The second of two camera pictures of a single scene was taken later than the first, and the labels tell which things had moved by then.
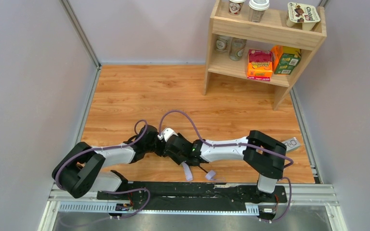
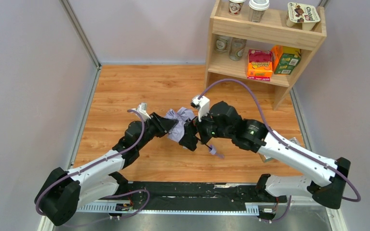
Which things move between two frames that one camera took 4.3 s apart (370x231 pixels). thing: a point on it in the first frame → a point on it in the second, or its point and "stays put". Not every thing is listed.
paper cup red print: x=235 y=6 stays put
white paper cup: x=256 y=9 stays put
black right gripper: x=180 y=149 → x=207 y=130
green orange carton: x=284 y=58 stays put
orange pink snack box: x=259 y=65 stays put
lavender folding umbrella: x=210 y=175 → x=182 y=115
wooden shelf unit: x=270 y=53 stays put
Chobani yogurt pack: x=306 y=14 stays put
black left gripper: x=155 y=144 → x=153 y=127
